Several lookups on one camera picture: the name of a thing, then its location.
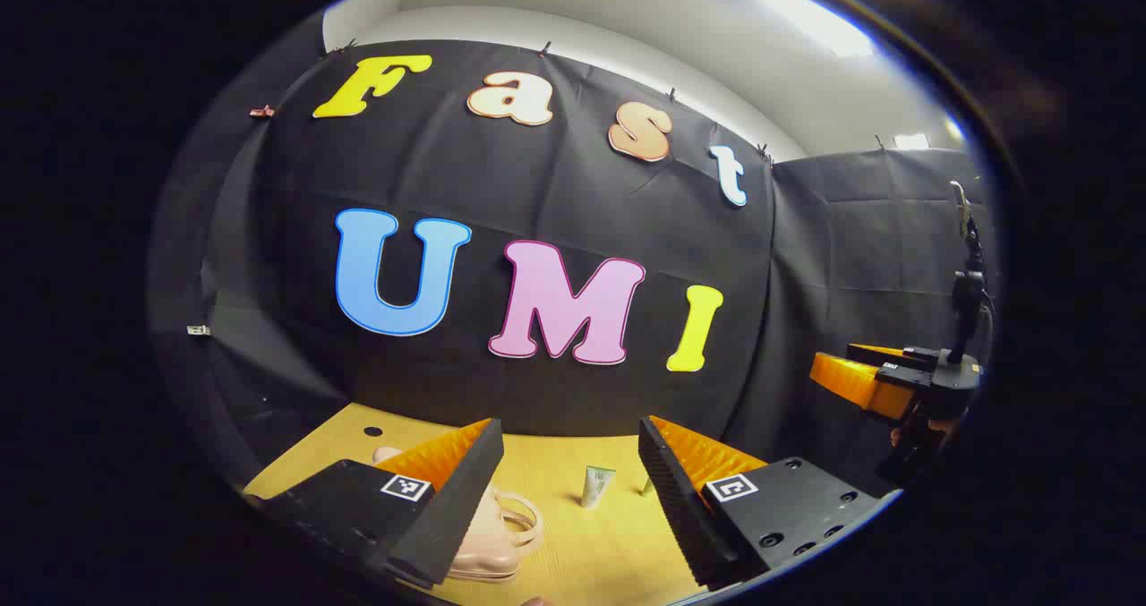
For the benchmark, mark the long ceiling light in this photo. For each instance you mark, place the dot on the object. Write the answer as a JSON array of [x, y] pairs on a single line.
[[806, 15]]

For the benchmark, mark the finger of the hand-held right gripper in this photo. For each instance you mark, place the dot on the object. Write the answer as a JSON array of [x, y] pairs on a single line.
[[895, 354], [859, 384]]

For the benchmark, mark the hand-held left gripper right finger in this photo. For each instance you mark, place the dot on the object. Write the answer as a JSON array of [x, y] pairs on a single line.
[[671, 499]]

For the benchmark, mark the black backdrop cloth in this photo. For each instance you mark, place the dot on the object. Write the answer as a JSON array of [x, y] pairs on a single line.
[[269, 320]]

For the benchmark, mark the small ceiling light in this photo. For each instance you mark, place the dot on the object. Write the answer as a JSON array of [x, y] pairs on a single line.
[[911, 141]]

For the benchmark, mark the large white green tube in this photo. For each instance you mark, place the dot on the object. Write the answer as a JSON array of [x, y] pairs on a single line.
[[596, 488]]

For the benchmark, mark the small red clip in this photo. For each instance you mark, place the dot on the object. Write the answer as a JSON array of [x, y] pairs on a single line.
[[262, 111]]

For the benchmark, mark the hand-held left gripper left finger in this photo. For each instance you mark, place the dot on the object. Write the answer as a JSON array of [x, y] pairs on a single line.
[[452, 499]]

